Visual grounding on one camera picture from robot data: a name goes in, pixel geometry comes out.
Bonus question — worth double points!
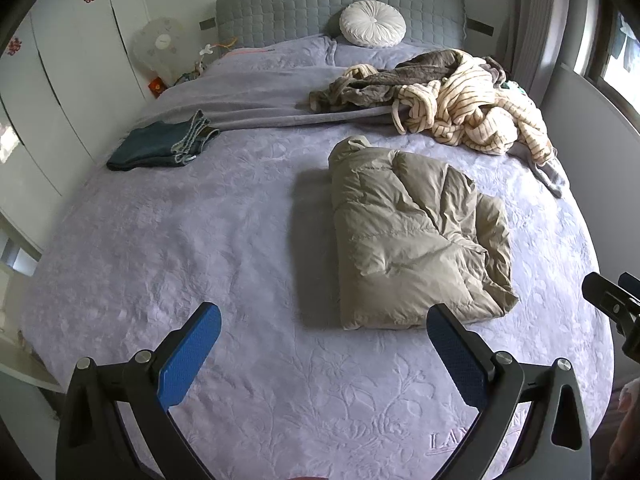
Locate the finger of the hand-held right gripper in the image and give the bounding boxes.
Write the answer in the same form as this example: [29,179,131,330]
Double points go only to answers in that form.
[582,272,640,334]
[618,272,640,306]

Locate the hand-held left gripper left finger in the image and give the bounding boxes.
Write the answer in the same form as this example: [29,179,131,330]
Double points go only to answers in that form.
[56,302,222,480]

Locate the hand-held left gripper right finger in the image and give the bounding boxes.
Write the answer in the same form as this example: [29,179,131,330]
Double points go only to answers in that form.
[427,303,592,480]

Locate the beige puffer jacket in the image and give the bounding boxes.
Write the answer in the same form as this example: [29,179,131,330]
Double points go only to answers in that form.
[327,136,519,332]

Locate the lilac embossed bedspread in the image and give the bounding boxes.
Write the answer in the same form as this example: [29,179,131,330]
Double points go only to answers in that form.
[20,34,616,480]

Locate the grey cloth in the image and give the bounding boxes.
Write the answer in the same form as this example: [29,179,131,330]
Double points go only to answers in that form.
[529,159,567,199]

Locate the white side shelf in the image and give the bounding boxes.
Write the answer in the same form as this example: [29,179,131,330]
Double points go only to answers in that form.
[0,210,71,396]

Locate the folded blue jeans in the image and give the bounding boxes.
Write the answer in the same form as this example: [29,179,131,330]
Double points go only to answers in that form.
[106,110,221,172]

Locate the cream striped robe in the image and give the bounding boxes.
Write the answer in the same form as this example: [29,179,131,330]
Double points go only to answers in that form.
[340,50,557,166]

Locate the window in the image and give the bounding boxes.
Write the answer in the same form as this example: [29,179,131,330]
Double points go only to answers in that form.
[574,0,640,92]

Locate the grey fleece blanket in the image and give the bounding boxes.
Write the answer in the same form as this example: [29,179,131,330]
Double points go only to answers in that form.
[147,35,401,132]

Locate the grey curtain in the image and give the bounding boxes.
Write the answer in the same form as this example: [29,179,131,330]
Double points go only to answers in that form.
[505,0,572,107]

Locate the white wardrobe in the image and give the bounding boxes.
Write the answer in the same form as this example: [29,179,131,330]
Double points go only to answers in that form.
[0,0,151,251]

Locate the brown fuzzy garment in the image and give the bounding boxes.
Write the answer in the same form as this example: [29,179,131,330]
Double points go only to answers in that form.
[308,49,463,113]

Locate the white standing fan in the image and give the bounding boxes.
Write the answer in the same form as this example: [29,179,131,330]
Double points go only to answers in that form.
[132,16,185,86]

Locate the white round cushion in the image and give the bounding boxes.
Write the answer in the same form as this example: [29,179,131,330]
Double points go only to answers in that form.
[339,1,407,49]

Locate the grey quilted headboard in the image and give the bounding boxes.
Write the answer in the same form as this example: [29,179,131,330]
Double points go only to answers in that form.
[215,0,468,52]

